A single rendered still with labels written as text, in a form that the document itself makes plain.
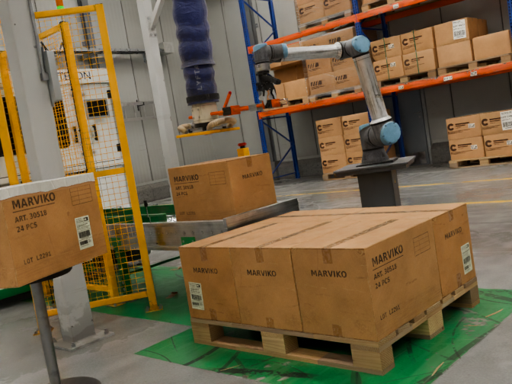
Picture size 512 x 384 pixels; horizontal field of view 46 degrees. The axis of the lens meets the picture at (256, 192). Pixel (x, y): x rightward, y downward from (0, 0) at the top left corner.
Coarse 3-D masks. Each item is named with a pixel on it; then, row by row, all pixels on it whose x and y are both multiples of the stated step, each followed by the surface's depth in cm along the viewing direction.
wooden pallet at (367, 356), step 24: (432, 312) 283; (216, 336) 325; (264, 336) 294; (288, 336) 288; (312, 336) 272; (408, 336) 288; (432, 336) 282; (312, 360) 275; (336, 360) 269; (360, 360) 256; (384, 360) 251
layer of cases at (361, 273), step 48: (240, 240) 315; (288, 240) 292; (336, 240) 272; (384, 240) 257; (432, 240) 288; (192, 288) 325; (240, 288) 300; (288, 288) 278; (336, 288) 259; (384, 288) 255; (432, 288) 285; (336, 336) 263; (384, 336) 253
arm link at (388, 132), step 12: (360, 36) 390; (348, 48) 396; (360, 48) 389; (360, 60) 392; (360, 72) 394; (372, 72) 394; (360, 84) 399; (372, 84) 394; (372, 96) 395; (372, 108) 397; (384, 108) 397; (372, 120) 401; (384, 120) 395; (372, 132) 404; (384, 132) 393; (396, 132) 396; (384, 144) 399
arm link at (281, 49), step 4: (272, 44) 373; (276, 44) 373; (280, 44) 374; (284, 44) 374; (272, 48) 370; (276, 48) 371; (280, 48) 372; (284, 48) 373; (272, 52) 370; (276, 52) 371; (280, 52) 372; (284, 52) 373; (272, 56) 372; (276, 56) 373; (280, 56) 374; (284, 56) 375
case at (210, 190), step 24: (168, 168) 416; (192, 168) 399; (216, 168) 383; (240, 168) 383; (264, 168) 400; (192, 192) 403; (216, 192) 387; (240, 192) 382; (264, 192) 399; (192, 216) 408; (216, 216) 391
